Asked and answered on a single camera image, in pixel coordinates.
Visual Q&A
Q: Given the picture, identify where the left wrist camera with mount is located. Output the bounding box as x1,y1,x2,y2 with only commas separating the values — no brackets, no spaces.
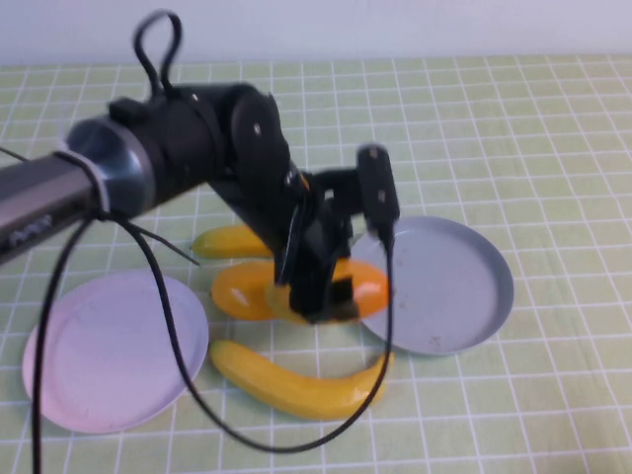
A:
315,141,402,243

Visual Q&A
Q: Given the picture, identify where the white zip tie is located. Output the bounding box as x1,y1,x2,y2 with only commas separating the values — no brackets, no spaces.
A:
56,147,116,221

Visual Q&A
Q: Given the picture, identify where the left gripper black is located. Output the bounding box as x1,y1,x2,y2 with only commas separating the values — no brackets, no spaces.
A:
274,195,359,326

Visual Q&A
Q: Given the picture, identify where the yellow-orange plastic mango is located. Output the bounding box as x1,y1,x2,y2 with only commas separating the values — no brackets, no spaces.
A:
210,260,297,323

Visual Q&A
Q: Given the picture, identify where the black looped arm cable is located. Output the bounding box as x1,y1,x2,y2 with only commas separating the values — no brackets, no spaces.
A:
133,12,185,98

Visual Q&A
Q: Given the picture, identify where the pink round plate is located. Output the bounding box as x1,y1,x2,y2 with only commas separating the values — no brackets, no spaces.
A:
21,269,209,435

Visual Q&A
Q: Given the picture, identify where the yellow plastic banana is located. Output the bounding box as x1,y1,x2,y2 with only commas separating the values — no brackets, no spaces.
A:
191,224,310,325
209,339,396,422

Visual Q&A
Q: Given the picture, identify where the grey round plate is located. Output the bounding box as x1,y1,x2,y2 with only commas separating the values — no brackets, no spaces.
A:
348,215,514,357

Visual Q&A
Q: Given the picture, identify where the long black camera cable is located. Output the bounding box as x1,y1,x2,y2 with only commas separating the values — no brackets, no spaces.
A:
30,216,397,474

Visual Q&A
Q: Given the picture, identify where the green white checkered tablecloth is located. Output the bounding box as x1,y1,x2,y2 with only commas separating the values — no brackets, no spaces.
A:
0,53,632,474

